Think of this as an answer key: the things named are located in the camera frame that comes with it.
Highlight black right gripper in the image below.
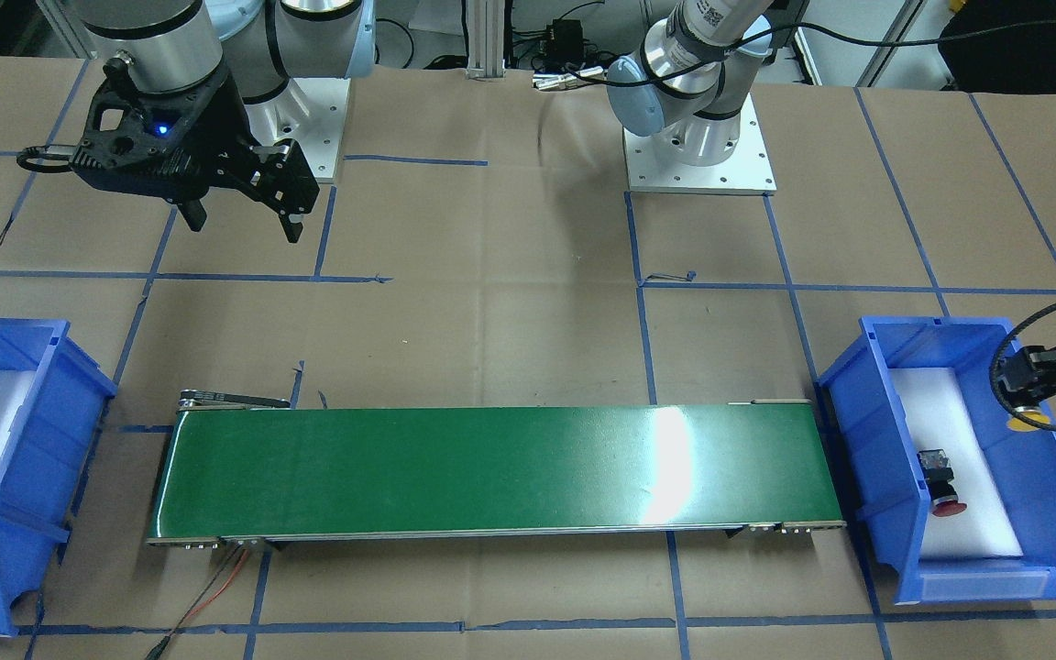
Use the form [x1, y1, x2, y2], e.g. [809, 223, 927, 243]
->
[70, 62, 319, 244]

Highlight red push button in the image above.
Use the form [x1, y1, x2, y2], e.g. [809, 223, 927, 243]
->
[917, 448, 968, 518]

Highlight green conveyor belt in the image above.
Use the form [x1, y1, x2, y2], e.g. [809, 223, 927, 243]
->
[147, 401, 845, 546]

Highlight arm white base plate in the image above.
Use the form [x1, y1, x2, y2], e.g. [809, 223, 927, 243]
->
[621, 93, 778, 196]
[235, 74, 351, 184]

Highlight red and black wires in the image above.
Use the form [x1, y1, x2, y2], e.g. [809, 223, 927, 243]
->
[143, 546, 254, 660]

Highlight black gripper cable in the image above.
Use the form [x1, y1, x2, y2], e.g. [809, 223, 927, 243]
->
[989, 277, 1056, 432]

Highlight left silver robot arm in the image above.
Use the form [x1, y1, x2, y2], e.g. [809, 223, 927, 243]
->
[578, 1, 1056, 413]

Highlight yellow push button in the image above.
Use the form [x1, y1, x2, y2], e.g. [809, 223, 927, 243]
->
[1006, 406, 1052, 432]

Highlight blue bin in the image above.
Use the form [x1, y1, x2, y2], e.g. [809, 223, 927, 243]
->
[821, 316, 1056, 605]
[0, 318, 117, 636]

